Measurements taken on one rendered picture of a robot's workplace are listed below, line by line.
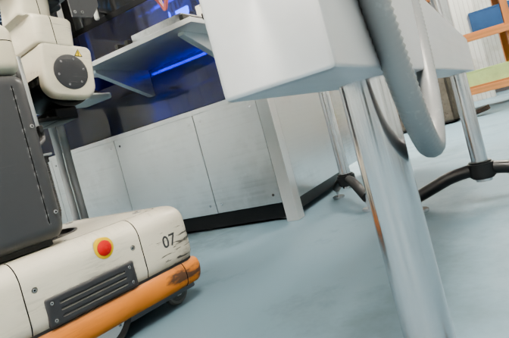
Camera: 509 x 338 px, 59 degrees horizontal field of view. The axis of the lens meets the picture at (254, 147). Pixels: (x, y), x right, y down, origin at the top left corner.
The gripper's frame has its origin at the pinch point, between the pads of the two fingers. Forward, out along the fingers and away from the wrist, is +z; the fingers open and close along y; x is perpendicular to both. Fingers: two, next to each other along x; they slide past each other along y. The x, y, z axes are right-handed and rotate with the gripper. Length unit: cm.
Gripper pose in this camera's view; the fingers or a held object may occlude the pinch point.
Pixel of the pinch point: (164, 7)
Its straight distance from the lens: 179.3
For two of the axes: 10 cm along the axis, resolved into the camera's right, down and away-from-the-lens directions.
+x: -8.4, 2.0, 5.1
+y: 4.8, -1.8, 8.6
